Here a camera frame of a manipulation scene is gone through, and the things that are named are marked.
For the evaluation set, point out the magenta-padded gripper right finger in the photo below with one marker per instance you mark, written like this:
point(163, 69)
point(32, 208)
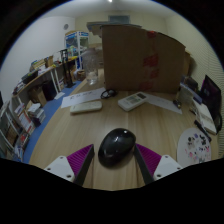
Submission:
point(150, 160)

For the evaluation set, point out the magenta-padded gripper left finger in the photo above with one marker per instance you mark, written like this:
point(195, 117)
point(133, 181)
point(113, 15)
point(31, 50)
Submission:
point(78, 160)

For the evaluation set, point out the black computer mouse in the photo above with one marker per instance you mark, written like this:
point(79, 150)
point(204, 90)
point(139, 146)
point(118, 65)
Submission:
point(116, 146)

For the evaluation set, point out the white printed round mouse pad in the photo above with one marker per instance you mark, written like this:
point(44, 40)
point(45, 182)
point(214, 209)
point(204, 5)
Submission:
point(195, 148)

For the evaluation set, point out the flat white remote control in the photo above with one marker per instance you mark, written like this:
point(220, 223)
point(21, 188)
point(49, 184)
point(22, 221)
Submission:
point(86, 107)

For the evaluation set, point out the white paper sheet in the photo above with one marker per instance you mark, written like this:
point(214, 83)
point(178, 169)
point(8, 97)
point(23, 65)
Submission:
point(81, 97)
point(165, 103)

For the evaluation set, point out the black marker pen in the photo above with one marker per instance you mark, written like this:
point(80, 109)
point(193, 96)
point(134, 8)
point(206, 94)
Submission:
point(202, 130)

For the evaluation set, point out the white remote with buttons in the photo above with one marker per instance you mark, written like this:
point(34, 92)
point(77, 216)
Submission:
point(132, 101)

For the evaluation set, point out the stack of books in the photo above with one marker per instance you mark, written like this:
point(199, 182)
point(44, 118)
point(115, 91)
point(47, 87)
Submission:
point(36, 114)

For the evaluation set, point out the small black clips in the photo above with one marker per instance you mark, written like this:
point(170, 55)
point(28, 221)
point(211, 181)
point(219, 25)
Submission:
point(177, 104)

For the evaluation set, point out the white book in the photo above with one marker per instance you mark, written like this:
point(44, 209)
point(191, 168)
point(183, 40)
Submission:
point(206, 116)

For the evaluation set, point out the clear plastic container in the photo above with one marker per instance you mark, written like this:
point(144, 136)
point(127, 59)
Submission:
point(186, 96)

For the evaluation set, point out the small brown cardboard box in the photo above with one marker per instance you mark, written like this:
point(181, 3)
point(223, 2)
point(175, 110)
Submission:
point(37, 96)

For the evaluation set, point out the black computer tower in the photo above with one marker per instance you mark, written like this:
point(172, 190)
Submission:
point(49, 90)

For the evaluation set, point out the blue book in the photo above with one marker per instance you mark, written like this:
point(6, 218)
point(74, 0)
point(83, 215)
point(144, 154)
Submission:
point(196, 95)

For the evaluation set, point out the black metal stand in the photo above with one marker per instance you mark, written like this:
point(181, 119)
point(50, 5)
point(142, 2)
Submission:
point(67, 70)

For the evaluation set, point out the clear plastic jar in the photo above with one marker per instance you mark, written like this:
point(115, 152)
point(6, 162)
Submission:
point(90, 68)

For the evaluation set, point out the large brown cardboard box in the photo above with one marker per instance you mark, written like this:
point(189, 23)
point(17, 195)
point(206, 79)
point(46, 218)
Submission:
point(133, 60)

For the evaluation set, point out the open brown cardboard box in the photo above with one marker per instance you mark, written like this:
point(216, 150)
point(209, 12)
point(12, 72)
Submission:
point(188, 63)

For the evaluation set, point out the blue and white display cabinet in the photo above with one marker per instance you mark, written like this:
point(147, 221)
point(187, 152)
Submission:
point(76, 43)

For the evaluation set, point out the cluttered wooden wall desk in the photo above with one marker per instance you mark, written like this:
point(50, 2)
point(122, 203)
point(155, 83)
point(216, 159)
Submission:
point(41, 75)

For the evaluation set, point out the round wall clock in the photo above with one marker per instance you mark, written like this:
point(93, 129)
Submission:
point(66, 27)

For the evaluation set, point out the wall window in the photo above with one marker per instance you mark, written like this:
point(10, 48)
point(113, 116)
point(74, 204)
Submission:
point(118, 19)

